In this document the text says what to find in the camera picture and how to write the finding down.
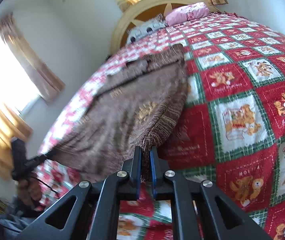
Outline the brown knitted sweater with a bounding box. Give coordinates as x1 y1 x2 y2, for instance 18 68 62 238
51 44 187 181

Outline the person's left hand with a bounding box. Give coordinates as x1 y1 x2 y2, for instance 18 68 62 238
16 172 42 209

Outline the yellow curtain far left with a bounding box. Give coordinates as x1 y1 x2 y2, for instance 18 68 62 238
0 105 32 180

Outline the yellow curtain side window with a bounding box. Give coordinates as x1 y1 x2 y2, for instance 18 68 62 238
0 13 65 102

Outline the red patchwork teddy bedspread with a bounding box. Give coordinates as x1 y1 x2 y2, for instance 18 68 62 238
39 14 285 239

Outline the grey patterned pillow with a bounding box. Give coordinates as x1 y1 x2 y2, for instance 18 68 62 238
126 14 167 44

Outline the pink pillow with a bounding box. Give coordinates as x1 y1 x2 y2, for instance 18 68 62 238
165 2 210 26

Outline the cream wooden headboard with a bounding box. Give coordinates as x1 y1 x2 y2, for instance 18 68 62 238
110 0 218 54

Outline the black braided cable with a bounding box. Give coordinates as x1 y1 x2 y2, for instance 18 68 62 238
30 174 64 196

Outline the side wall window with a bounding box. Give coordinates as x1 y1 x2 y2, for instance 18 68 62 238
0 38 40 118

